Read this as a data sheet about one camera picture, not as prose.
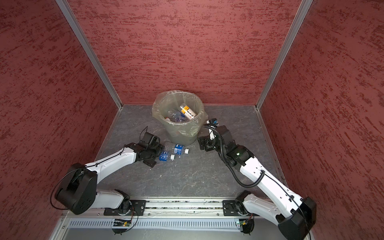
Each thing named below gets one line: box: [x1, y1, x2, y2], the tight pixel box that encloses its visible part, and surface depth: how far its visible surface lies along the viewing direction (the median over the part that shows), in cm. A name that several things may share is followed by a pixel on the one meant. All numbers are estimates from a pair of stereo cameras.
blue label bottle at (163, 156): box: [158, 150, 169, 162], surface depth 89 cm
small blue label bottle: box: [167, 109, 186, 122], surface depth 95 cm
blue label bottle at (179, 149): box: [174, 143, 185, 155], surface depth 91 cm
